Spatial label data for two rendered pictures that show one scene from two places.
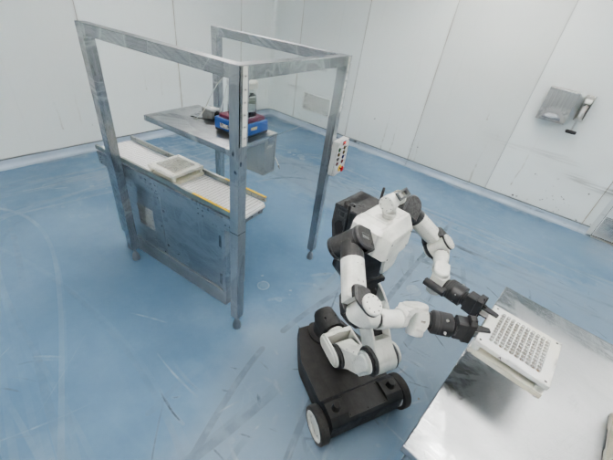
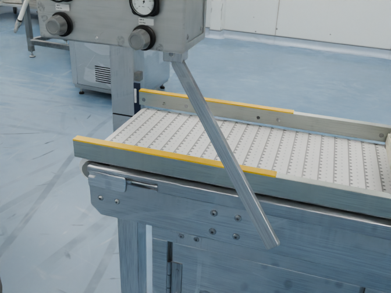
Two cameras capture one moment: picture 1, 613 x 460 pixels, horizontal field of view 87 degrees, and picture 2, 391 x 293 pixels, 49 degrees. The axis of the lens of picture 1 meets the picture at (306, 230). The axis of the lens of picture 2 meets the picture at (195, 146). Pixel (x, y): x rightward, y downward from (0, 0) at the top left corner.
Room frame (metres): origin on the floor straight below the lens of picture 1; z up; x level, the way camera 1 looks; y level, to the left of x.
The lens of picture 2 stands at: (2.41, 0.35, 1.21)
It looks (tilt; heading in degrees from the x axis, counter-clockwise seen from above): 26 degrees down; 169
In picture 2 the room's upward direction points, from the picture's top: 3 degrees clockwise
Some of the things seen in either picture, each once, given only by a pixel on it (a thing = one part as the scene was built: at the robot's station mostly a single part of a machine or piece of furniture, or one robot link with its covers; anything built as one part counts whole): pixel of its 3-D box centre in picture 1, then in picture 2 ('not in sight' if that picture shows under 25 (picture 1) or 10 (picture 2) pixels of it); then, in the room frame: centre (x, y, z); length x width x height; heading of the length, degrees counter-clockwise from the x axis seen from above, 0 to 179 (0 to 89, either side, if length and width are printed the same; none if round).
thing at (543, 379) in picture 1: (517, 342); not in sight; (0.80, -0.82, 1.00); 0.25 x 0.24 x 0.02; 142
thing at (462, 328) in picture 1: (454, 327); not in sight; (0.83, -0.60, 1.00); 0.12 x 0.10 x 0.13; 84
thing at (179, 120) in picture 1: (211, 127); not in sight; (1.74, 0.61, 1.28); 0.62 x 0.38 x 0.04; 63
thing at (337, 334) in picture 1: (342, 346); not in sight; (1.20, -0.32, 0.28); 0.21 x 0.20 x 0.13; 29
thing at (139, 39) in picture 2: not in sight; (139, 35); (1.85, 0.38, 1.09); 0.03 x 0.03 x 0.04; 63
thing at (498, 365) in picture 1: (511, 350); not in sight; (0.80, -0.82, 0.95); 0.24 x 0.24 x 0.02; 52
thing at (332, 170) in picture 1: (337, 156); not in sight; (2.32, -0.15, 1.00); 0.17 x 0.06 x 0.26; 153
